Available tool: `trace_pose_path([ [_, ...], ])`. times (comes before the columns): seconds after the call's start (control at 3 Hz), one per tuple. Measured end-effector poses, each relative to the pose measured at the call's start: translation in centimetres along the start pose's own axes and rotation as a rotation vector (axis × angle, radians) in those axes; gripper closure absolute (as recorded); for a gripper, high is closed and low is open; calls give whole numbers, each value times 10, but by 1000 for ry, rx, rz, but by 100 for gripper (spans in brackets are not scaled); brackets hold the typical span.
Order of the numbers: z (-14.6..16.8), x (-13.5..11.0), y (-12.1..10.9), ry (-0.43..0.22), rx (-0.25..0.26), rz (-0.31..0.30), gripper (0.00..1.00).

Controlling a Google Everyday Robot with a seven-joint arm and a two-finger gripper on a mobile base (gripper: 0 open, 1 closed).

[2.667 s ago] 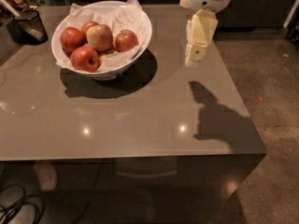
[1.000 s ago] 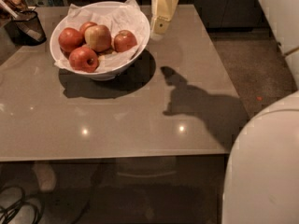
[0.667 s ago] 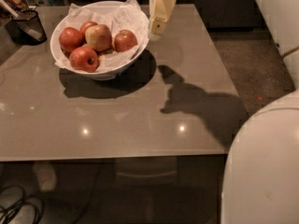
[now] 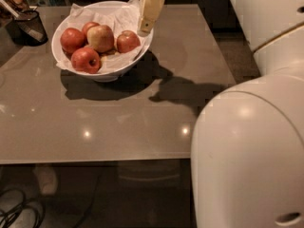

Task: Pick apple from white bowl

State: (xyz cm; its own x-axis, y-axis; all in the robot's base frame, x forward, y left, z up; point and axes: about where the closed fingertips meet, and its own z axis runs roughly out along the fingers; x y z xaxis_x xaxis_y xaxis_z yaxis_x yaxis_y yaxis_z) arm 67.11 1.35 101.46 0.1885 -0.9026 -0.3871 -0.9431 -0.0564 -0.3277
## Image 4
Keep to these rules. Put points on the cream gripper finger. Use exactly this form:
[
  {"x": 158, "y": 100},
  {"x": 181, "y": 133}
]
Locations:
[{"x": 150, "y": 11}]

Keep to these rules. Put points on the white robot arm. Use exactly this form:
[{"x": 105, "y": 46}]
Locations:
[{"x": 247, "y": 153}]

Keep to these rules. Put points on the red apple back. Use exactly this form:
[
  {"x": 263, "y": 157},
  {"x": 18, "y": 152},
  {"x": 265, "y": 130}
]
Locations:
[{"x": 88, "y": 26}]

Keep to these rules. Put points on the yellowish red apple centre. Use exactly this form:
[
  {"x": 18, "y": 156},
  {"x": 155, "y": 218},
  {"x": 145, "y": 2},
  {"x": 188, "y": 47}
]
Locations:
[{"x": 101, "y": 38}]

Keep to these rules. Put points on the white bowl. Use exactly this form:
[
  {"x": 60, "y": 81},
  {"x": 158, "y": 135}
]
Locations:
[{"x": 126, "y": 67}]

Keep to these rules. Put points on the red apple front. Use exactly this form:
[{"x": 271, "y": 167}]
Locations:
[{"x": 86, "y": 60}]

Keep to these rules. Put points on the white crumpled paper liner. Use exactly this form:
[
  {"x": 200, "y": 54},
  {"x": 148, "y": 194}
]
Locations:
[{"x": 117, "y": 16}]

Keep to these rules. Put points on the black mesh pen cup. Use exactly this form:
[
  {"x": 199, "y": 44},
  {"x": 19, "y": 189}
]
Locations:
[{"x": 32, "y": 31}]

